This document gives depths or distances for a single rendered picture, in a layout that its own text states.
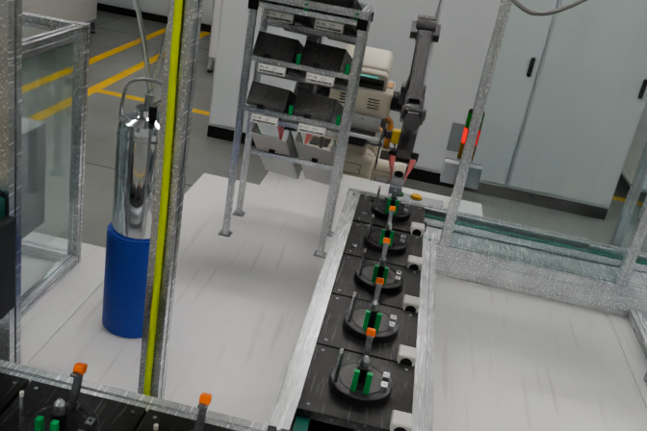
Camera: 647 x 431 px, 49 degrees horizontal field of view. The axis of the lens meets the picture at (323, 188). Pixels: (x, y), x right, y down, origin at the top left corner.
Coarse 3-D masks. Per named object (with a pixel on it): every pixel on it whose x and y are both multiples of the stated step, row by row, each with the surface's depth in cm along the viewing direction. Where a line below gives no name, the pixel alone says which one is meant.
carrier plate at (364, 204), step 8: (360, 200) 255; (368, 200) 257; (360, 208) 249; (368, 208) 250; (416, 208) 257; (424, 208) 259; (360, 216) 242; (368, 216) 243; (376, 216) 244; (416, 216) 250; (424, 216) 251; (376, 224) 239; (384, 224) 240; (400, 224) 242; (408, 224) 243; (408, 232) 238
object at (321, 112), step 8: (304, 96) 225; (312, 96) 224; (320, 96) 223; (296, 104) 225; (304, 104) 224; (312, 104) 224; (320, 104) 223; (328, 104) 223; (336, 104) 223; (296, 112) 225; (304, 112) 224; (312, 112) 224; (320, 112) 223; (328, 112) 222; (336, 112) 225; (328, 120) 222; (328, 128) 238
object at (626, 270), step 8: (640, 216) 220; (640, 224) 220; (640, 232) 221; (632, 240) 223; (640, 240) 222; (632, 248) 223; (632, 256) 225; (624, 264) 225; (632, 264) 225; (624, 272) 226; (624, 280) 227
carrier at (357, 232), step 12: (372, 216) 220; (360, 228) 234; (372, 228) 235; (384, 228) 224; (348, 240) 224; (360, 240) 226; (372, 240) 223; (396, 240) 225; (408, 240) 232; (420, 240) 233; (348, 252) 216; (360, 252) 218; (372, 252) 219; (396, 252) 220; (408, 252) 223; (420, 252) 225; (396, 264) 215; (408, 264) 214; (420, 264) 213
